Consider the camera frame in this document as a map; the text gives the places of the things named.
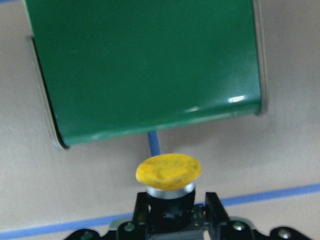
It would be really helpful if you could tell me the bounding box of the green conveyor belt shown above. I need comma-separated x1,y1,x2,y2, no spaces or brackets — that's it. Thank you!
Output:
24,0,267,149

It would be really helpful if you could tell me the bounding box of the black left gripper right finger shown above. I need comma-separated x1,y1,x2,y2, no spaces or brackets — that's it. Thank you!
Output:
205,192,230,240

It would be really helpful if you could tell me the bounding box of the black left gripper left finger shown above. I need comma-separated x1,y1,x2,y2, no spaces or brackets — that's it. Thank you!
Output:
132,192,150,240

